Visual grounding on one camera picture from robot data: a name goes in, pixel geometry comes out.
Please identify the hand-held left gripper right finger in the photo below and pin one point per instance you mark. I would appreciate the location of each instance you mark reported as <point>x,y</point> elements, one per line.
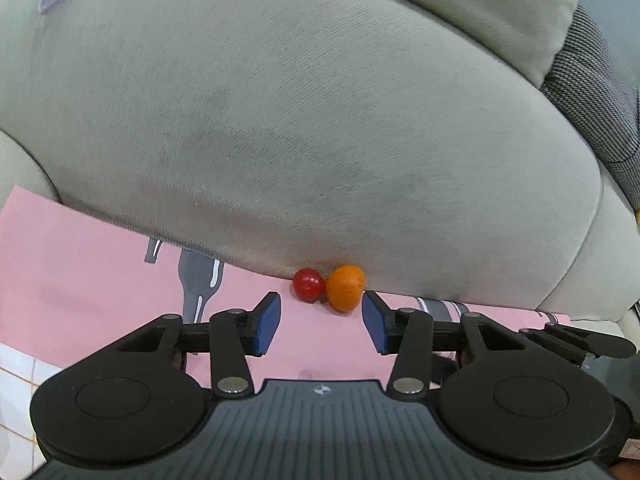
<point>374,322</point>

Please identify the light grey pillow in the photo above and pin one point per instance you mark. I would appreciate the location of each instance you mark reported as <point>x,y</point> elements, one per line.
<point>475,5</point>

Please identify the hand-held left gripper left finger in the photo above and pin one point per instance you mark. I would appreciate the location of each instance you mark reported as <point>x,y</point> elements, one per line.
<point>267,325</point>

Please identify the red cherry tomato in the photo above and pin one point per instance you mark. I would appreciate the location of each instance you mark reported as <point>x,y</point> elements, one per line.
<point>307,284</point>

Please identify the large orange tangerine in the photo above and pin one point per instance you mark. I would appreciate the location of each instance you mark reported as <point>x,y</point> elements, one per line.
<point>345,287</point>

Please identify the large grey sofa cushion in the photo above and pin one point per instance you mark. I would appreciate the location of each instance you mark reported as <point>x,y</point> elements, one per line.
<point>300,135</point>

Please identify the light grey sofa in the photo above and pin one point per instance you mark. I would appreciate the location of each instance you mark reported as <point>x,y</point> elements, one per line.
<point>590,280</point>

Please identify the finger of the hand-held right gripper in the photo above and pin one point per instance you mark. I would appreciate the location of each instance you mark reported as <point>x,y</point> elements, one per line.
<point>590,342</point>

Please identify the pink printed blanket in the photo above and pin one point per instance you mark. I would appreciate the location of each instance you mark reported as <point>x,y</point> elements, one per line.
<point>100,270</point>

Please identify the white grid-pattern cloth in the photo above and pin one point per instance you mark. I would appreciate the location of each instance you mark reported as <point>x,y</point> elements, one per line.
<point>20,385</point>

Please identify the dark mesh fabric cushion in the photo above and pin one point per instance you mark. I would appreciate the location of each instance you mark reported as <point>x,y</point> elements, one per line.
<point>600,100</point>

